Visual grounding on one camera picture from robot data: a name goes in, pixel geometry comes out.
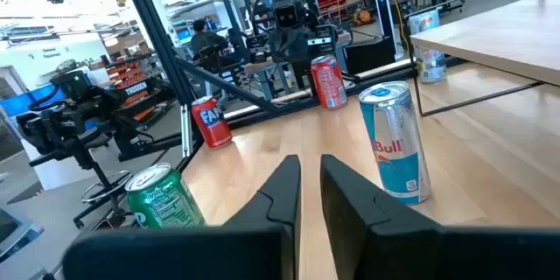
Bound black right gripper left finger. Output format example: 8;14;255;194
62;154;303;280

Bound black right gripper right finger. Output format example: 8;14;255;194
319;154;560;280

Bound red soda can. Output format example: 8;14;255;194
310;54;348;110

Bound silver blue Red Bull can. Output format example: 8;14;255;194
357;80;432;206

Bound green Sprite can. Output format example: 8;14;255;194
124;162;207;230

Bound person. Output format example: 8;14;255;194
190;17;231;60

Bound black monitor back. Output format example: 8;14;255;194
343;37;397;75

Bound white and black tower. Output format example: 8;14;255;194
374;0;399;60

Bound blue lit monitor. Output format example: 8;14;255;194
172;21;196;47

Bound red Fanta can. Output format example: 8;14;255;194
191;94;234;150

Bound slim white can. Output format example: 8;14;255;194
407;8;448;84

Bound black Trossen labelled cart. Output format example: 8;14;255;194
111;76;185;163

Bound black stool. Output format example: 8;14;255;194
72;129;137;230

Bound rack with orange bins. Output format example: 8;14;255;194
104;54;163;123

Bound grey blue flat device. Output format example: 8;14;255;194
0;207;45;263

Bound blue storage bins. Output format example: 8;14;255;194
0;82;67;119

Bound thin yellow cord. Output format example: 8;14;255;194
387;0;410;58

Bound silver frame bracket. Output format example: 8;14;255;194
179;103;193;158

